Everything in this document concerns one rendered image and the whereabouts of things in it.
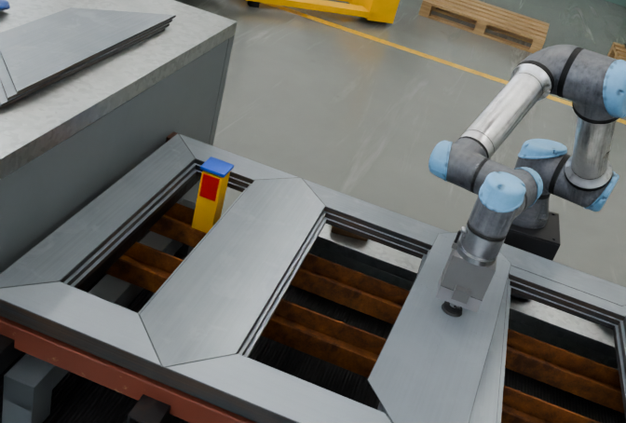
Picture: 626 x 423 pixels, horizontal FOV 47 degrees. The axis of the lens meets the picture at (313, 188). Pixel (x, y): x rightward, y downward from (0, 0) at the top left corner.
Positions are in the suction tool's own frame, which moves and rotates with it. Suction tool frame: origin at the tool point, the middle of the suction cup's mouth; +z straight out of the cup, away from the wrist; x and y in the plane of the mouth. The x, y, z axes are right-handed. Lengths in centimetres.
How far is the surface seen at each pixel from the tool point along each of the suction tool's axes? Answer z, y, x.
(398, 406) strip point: -0.5, -5.7, -30.7
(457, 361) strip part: -0.7, 2.8, -14.1
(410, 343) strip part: -0.7, -6.3, -14.2
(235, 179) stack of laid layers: 1, -56, 23
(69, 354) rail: 5, -59, -42
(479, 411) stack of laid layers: -0.4, 7.7, -24.5
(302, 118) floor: 85, -88, 257
